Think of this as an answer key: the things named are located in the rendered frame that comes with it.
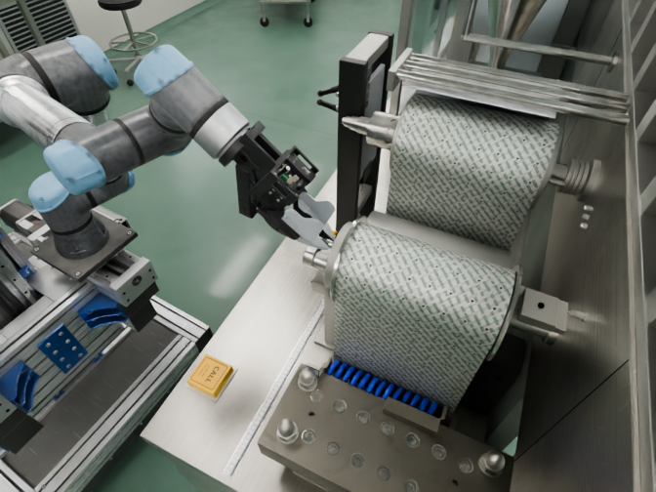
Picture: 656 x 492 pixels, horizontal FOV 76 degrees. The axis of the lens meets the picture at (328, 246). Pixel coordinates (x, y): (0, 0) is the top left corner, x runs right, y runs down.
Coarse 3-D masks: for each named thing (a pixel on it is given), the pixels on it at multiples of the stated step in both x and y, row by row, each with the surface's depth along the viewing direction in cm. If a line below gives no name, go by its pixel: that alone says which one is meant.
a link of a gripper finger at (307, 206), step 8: (304, 192) 65; (296, 200) 66; (304, 200) 66; (312, 200) 65; (320, 200) 64; (328, 200) 64; (296, 208) 66; (304, 208) 66; (312, 208) 66; (320, 208) 65; (328, 208) 65; (304, 216) 67; (312, 216) 66; (320, 216) 66; (328, 216) 66; (328, 224) 68; (320, 232) 67; (328, 232) 67
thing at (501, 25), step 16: (496, 0) 92; (512, 0) 89; (528, 0) 89; (544, 0) 90; (496, 16) 95; (512, 16) 92; (528, 16) 92; (496, 32) 97; (512, 32) 96; (496, 48) 100; (496, 64) 104
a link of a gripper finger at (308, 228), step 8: (288, 216) 63; (296, 216) 62; (288, 224) 63; (296, 224) 63; (304, 224) 63; (312, 224) 62; (320, 224) 61; (304, 232) 64; (312, 232) 63; (304, 240) 64; (312, 240) 64; (320, 240) 66; (320, 248) 66; (328, 248) 66
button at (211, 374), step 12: (204, 360) 91; (216, 360) 91; (192, 372) 89; (204, 372) 89; (216, 372) 89; (228, 372) 90; (192, 384) 88; (204, 384) 87; (216, 384) 87; (216, 396) 88
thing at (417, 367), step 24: (336, 312) 69; (336, 336) 74; (360, 336) 70; (384, 336) 67; (360, 360) 76; (384, 360) 73; (408, 360) 69; (432, 360) 66; (456, 360) 63; (408, 384) 75; (432, 384) 71; (456, 384) 68
